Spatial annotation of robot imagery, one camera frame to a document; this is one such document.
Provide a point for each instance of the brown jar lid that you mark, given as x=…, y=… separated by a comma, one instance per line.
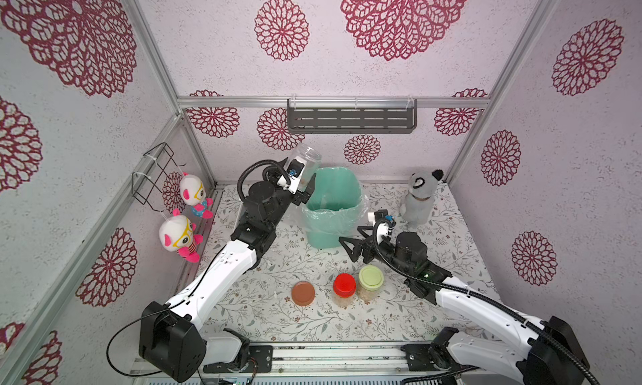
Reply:
x=303, y=293

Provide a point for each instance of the green lidded peanut jar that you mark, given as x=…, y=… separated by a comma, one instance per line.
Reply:
x=369, y=283

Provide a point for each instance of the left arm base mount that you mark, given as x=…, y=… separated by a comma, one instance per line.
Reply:
x=231, y=352

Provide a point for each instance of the lower pink white plush doll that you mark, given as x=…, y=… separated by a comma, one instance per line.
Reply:
x=177, y=234

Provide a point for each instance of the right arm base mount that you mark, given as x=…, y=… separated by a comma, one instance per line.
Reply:
x=433, y=356

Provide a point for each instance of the grey plush dog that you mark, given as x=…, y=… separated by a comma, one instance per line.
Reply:
x=420, y=197

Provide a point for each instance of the black wire basket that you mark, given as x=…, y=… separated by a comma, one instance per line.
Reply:
x=157, y=186

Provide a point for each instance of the pink white plush doll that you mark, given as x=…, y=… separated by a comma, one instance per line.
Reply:
x=194, y=194
x=177, y=234

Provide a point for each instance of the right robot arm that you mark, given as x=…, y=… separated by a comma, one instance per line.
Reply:
x=556, y=356

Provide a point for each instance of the glass jar of peanuts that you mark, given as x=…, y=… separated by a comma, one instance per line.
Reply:
x=312, y=158

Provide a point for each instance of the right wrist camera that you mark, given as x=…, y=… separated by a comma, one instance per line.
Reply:
x=383, y=224

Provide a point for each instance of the red lidded peanut jar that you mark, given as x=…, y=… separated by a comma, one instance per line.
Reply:
x=344, y=288

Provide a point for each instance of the upper pink white plush doll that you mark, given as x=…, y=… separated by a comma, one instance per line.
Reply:
x=194, y=194

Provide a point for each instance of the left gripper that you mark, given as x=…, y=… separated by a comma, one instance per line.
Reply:
x=300, y=196

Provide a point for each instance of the grey wall shelf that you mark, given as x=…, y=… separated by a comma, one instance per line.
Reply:
x=352, y=120

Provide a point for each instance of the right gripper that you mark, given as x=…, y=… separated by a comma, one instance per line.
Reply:
x=369, y=247

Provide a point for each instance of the aluminium rail frame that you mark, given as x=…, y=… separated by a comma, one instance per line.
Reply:
x=380, y=359

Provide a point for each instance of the green trash bin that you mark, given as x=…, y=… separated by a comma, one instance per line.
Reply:
x=335, y=208

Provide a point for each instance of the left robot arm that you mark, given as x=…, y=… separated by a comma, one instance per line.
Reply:
x=170, y=337

